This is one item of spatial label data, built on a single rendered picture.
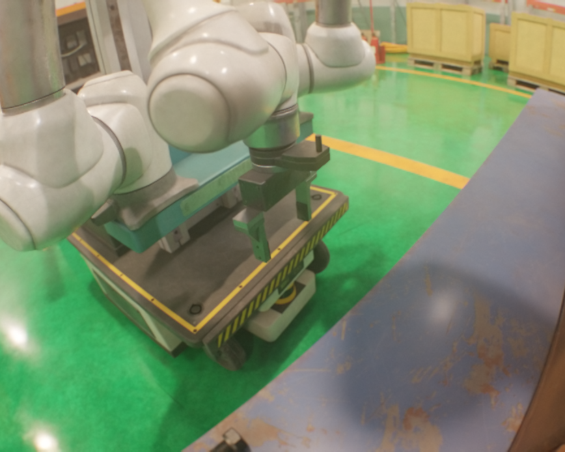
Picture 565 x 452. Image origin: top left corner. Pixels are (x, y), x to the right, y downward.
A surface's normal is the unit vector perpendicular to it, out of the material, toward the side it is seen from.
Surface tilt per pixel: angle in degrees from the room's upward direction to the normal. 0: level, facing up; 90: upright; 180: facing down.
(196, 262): 0
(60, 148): 93
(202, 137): 94
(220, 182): 90
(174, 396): 0
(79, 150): 97
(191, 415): 0
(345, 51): 100
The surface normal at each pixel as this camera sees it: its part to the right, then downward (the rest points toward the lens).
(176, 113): -0.13, 0.70
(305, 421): -0.11, -0.80
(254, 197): -0.58, 0.53
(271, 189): 0.80, 0.27
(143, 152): 0.94, 0.22
